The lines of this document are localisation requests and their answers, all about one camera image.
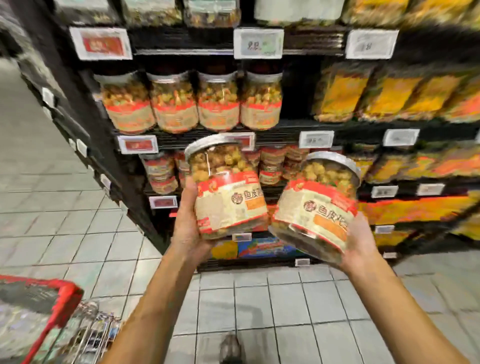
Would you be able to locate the person's right hand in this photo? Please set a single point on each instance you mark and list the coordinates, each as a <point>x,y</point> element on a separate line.
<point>362,255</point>

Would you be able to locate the person's left hand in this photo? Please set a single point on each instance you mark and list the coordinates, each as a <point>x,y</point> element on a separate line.
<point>191,229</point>

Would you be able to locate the pistachio jars orange label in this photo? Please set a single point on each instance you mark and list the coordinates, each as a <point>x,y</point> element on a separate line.
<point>459,161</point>

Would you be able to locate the black metal store shelf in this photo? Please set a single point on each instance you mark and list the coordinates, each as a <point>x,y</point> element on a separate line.
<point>187,43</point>

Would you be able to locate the person's right forearm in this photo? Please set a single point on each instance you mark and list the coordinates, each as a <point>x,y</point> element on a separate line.
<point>397,315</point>

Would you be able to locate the person's left forearm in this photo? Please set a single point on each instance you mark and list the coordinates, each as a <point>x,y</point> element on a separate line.
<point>157,307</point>

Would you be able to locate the person's shoe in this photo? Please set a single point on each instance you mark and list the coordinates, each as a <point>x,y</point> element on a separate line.
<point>231,349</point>

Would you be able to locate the small white price tag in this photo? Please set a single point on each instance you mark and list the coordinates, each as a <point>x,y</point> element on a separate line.
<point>430,189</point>
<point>163,202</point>
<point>390,255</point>
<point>385,229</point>
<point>241,237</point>
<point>302,262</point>
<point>384,191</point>

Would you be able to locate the flat yellow box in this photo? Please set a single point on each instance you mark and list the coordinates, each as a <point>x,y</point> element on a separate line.
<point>223,250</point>

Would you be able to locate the orange yellow gift box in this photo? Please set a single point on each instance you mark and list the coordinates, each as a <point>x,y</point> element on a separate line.
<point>390,211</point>

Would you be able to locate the flat blue box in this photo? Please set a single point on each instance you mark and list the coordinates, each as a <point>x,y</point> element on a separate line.
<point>262,249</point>

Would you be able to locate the large white price tag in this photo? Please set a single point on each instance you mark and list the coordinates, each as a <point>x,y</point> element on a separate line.
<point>316,139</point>
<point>246,139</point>
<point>138,144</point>
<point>372,43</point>
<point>401,137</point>
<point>100,43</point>
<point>259,43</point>

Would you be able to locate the red orange gift box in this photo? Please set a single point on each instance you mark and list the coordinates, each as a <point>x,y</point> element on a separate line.
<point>450,206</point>

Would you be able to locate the yellow packaged goods stack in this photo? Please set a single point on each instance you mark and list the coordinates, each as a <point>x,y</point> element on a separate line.
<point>466,227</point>

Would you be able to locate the colourful stocked shelving unit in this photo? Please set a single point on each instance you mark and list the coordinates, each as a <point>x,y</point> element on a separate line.
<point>60,112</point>

